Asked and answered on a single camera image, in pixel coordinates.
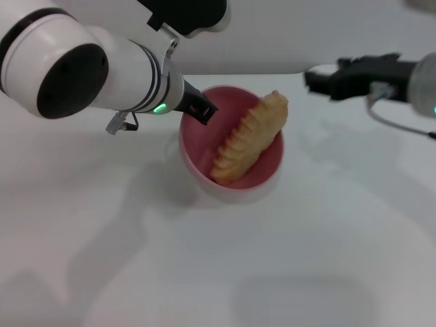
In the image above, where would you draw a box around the left arm cable with plug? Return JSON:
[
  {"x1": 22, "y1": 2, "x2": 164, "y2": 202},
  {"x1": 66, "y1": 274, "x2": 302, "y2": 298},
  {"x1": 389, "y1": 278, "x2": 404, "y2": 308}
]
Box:
[{"x1": 106, "y1": 111, "x2": 139, "y2": 135}]

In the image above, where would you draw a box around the silver left camera mount bracket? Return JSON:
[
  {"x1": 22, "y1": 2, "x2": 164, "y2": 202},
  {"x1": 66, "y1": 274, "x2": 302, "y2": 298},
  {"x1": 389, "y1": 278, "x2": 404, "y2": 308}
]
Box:
[{"x1": 158, "y1": 22, "x2": 181, "y2": 78}]

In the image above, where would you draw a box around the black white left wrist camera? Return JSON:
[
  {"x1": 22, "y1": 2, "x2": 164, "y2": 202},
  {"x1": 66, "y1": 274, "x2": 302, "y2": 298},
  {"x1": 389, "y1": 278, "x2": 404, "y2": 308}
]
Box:
[{"x1": 138, "y1": 0, "x2": 232, "y2": 39}]

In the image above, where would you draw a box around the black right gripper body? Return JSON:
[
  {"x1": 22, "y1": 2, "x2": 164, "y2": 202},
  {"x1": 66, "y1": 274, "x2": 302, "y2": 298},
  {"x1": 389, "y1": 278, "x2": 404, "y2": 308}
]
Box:
[{"x1": 354, "y1": 52, "x2": 420, "y2": 103}]

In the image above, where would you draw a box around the ridged golden bread loaf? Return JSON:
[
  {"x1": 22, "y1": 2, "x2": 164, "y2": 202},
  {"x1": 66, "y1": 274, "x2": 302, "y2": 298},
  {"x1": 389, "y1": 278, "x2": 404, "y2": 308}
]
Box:
[{"x1": 209, "y1": 89, "x2": 290, "y2": 187}]

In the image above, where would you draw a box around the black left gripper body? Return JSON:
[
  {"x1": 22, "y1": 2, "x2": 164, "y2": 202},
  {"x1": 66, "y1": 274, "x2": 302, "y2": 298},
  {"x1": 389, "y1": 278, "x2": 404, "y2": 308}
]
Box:
[{"x1": 174, "y1": 78, "x2": 204, "y2": 116}]

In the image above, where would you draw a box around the pink bowl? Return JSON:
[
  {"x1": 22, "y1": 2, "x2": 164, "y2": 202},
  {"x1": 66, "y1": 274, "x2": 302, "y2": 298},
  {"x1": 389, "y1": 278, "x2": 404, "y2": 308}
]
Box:
[{"x1": 178, "y1": 84, "x2": 285, "y2": 204}]

